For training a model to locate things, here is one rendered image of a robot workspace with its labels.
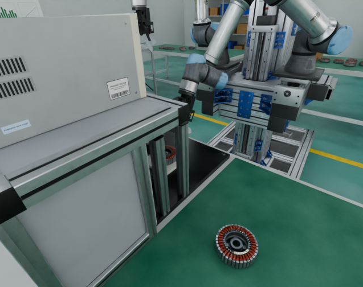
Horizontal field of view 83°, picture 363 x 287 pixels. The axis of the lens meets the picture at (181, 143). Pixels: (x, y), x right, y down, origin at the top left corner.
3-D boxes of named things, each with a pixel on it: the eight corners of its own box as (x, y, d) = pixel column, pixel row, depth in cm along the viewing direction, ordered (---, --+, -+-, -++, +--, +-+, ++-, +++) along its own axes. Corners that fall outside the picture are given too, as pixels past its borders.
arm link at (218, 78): (221, 70, 97) (202, 61, 92) (232, 76, 87) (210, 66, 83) (213, 86, 100) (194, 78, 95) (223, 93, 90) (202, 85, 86)
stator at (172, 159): (166, 148, 97) (165, 142, 95) (182, 158, 90) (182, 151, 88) (146, 159, 90) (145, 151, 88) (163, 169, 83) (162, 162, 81)
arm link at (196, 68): (211, 58, 83) (193, 50, 80) (203, 85, 85) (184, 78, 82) (203, 61, 91) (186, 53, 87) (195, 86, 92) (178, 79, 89)
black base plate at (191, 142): (139, 121, 131) (138, 118, 130) (229, 158, 95) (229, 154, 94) (64, 155, 101) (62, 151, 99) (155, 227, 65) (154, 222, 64)
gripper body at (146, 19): (154, 34, 108) (152, 7, 101) (142, 36, 102) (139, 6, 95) (143, 34, 111) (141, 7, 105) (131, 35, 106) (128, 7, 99)
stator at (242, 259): (210, 234, 62) (211, 226, 60) (245, 228, 63) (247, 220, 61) (223, 273, 53) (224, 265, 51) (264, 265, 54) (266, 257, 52)
